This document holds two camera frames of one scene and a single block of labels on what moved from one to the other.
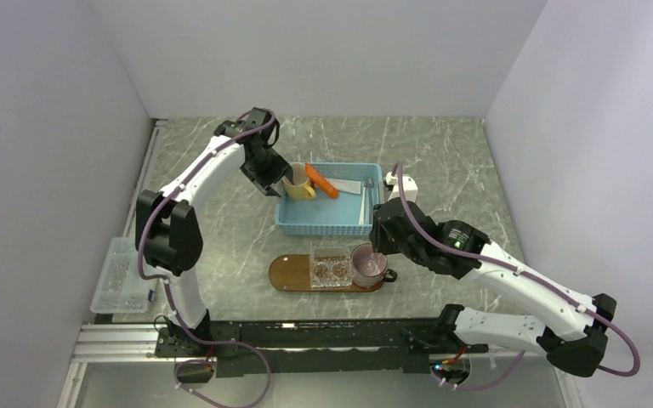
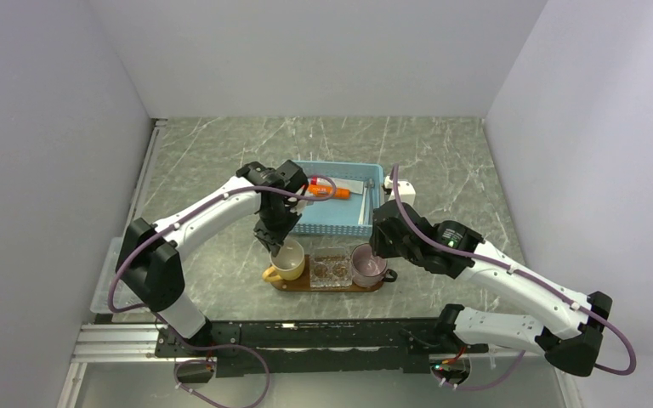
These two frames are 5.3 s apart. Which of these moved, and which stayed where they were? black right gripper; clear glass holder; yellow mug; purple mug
Moved: yellow mug
Stayed: purple mug; black right gripper; clear glass holder
